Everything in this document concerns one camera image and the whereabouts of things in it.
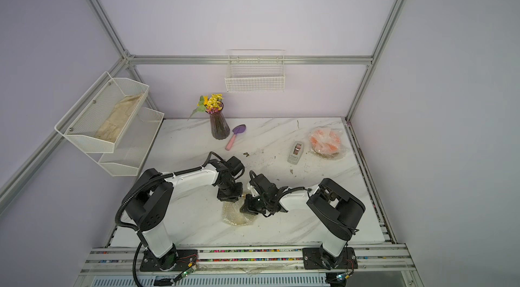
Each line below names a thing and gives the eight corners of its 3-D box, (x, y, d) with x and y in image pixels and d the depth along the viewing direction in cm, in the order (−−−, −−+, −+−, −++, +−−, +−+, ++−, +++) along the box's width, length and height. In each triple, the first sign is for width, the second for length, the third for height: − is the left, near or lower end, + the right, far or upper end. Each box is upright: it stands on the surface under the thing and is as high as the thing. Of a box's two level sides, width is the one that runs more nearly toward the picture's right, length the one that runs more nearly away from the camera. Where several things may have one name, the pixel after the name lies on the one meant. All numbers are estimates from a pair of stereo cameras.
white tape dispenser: (286, 162, 104) (287, 156, 100) (293, 145, 111) (295, 139, 107) (297, 166, 102) (298, 160, 98) (303, 148, 110) (305, 142, 106)
